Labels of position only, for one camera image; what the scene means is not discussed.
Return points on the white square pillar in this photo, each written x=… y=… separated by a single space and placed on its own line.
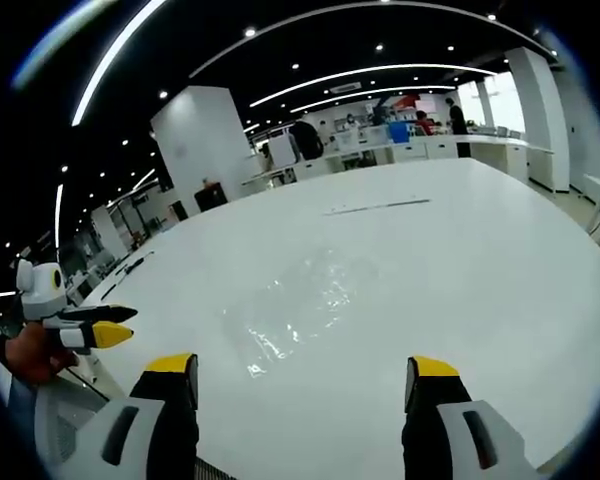
x=200 y=145

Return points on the white cabinet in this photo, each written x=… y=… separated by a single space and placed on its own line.
x=282 y=151

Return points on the clear food packaging bag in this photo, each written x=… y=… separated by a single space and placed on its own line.
x=337 y=272
x=290 y=325

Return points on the blue box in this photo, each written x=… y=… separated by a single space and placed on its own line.
x=400 y=133

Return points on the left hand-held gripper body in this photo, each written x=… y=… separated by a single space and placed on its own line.
x=40 y=295

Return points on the grey mesh chair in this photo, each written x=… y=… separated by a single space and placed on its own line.
x=62 y=425

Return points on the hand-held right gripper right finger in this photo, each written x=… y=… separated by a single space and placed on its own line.
x=425 y=430

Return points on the white wide pillar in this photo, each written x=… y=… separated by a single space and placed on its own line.
x=540 y=120

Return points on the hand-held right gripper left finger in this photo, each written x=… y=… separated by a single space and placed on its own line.
x=172 y=425

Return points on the person's left hand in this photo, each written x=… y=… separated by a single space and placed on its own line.
x=30 y=352

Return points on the long white counter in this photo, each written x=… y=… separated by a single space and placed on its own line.
x=430 y=147

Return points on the dark box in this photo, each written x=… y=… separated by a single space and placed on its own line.
x=211 y=196

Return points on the thin strip on table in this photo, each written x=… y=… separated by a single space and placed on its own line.
x=377 y=206

